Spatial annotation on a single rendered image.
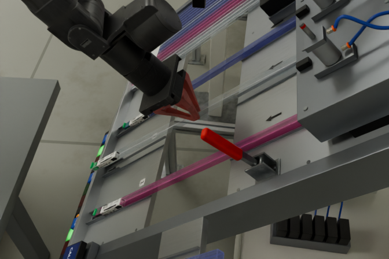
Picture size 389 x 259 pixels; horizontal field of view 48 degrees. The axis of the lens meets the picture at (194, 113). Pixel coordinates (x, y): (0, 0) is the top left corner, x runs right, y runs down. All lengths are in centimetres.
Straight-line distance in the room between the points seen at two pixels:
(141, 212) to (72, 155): 120
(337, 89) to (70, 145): 160
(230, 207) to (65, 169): 139
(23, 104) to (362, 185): 101
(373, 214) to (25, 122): 91
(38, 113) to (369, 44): 97
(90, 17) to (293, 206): 36
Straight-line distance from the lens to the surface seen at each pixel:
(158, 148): 83
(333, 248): 99
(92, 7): 64
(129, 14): 64
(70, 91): 221
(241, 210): 58
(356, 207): 108
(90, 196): 93
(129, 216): 79
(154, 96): 70
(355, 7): 57
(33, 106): 131
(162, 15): 63
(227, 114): 201
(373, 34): 52
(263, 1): 79
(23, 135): 125
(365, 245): 104
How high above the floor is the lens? 150
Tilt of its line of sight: 48 degrees down
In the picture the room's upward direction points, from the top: straight up
